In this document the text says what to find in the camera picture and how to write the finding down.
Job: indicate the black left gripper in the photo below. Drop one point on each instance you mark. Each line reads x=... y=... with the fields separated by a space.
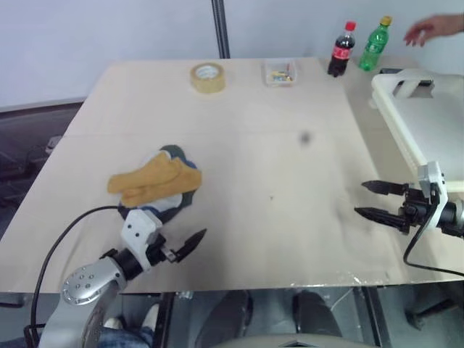
x=157 y=252

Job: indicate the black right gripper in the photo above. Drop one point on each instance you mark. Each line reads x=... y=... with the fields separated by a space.
x=413 y=210

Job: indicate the person's bare forearm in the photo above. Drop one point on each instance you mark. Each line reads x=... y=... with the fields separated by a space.
x=453 y=24

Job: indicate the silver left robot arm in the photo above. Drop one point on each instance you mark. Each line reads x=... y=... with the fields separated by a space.
x=85 y=284

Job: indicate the white plastic tray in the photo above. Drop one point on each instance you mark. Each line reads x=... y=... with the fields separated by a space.
x=427 y=127

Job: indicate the clear box of small parts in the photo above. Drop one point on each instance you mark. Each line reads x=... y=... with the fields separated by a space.
x=280 y=74

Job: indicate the person's bare hand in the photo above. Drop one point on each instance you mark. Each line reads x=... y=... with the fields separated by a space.
x=429 y=26

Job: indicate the black table leg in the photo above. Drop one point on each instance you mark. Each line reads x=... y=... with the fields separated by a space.
x=166 y=319
x=375 y=319

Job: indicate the white shoe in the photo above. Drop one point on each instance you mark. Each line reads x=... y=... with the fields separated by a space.
x=113 y=323
x=151 y=317

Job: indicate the blue jeans leg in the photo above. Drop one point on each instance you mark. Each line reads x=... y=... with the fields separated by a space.
x=127 y=339

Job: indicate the grey robot torso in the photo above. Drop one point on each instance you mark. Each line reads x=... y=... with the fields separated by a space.
x=290 y=342

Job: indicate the green bottle yellow cap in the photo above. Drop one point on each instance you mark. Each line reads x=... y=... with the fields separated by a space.
x=373 y=47

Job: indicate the cola bottle red cap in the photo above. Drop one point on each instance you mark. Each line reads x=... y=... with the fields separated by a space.
x=340 y=50

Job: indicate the beige packing tape roll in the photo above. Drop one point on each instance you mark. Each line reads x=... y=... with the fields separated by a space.
x=208 y=81

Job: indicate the grey power strip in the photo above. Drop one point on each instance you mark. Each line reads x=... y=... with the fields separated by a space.
x=54 y=142

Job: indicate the black vertical pole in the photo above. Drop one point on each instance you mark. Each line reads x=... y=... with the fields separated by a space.
x=221 y=29

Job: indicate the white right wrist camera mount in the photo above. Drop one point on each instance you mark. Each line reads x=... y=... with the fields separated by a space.
x=433 y=177

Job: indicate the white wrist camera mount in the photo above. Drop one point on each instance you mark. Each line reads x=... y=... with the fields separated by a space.
x=433 y=177
x=139 y=226

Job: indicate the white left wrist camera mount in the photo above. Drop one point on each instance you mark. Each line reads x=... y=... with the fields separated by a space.
x=139 y=226

